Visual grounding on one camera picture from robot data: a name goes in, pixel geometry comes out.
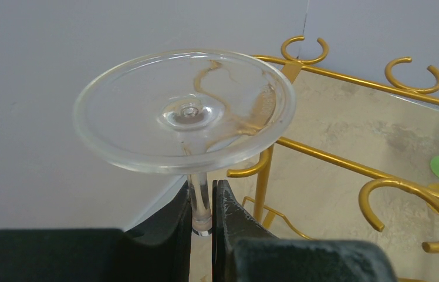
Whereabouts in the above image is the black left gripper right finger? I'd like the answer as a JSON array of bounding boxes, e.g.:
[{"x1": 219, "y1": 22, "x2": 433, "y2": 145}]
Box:
[{"x1": 212, "y1": 180, "x2": 397, "y2": 281}]

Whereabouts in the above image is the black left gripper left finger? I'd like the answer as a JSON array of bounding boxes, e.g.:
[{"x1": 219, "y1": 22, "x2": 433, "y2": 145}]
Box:
[{"x1": 0, "y1": 184, "x2": 191, "y2": 281}]

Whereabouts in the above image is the gold wire wine glass rack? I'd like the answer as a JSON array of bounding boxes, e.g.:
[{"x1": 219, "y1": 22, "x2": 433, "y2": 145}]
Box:
[{"x1": 227, "y1": 35, "x2": 439, "y2": 253}]

